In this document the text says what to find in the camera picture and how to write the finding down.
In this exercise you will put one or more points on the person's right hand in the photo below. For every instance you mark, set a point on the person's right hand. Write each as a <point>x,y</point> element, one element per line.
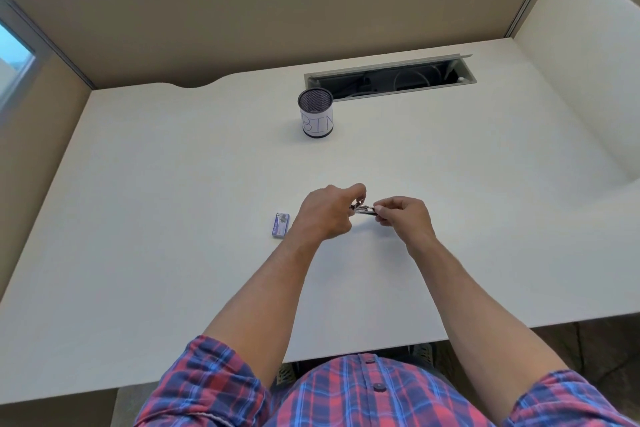
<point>407,219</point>

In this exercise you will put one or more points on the person's left hand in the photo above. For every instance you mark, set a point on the person's left hand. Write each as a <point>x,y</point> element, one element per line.
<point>322,211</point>

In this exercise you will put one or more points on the person's right thumb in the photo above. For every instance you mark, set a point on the person's right thumb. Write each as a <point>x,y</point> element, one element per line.
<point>387,202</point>

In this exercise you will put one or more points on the person's left thumb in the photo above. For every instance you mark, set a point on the person's left thumb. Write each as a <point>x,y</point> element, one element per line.
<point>356,190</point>

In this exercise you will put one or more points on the small metal stapler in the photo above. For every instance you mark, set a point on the small metal stapler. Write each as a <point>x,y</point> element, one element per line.
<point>364,209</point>

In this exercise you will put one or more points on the person's left forearm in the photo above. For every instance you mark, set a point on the person's left forearm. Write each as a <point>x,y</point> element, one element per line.
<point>260,301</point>

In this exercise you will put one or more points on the person's right forearm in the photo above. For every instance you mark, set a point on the person's right forearm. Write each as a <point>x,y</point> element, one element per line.
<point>475,316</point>

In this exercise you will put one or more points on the purple staple box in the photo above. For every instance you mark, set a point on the purple staple box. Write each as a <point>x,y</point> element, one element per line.
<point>281,225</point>

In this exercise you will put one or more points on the black mesh pen cup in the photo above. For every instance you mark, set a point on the black mesh pen cup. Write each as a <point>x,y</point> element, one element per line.
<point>316,114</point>

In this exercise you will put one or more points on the beige desk partition panel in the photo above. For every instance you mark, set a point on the beige desk partition panel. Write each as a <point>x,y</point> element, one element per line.
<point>280,16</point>

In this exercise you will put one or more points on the red blue plaid shirt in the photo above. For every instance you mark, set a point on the red blue plaid shirt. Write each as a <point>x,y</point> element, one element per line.
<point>360,391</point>

